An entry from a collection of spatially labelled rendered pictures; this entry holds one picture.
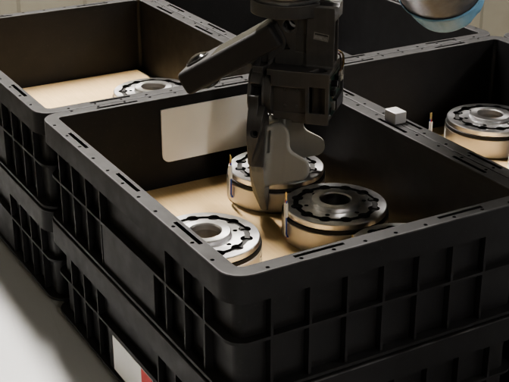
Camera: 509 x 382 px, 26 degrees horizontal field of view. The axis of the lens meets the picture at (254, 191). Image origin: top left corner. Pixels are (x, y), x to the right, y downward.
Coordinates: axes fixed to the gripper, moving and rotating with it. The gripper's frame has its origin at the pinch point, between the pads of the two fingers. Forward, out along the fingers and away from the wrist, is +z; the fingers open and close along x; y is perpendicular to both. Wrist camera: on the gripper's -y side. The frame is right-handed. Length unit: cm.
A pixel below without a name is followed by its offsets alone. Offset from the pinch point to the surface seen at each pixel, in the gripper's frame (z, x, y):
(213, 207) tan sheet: 2.0, -2.2, -4.9
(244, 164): -1.2, 2.3, -3.0
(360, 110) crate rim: -8.0, 3.7, 9.0
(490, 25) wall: 58, 287, 3
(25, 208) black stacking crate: 5.1, -1.8, -26.9
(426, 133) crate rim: -8.0, -1.0, 16.3
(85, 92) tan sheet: 2.1, 28.2, -32.8
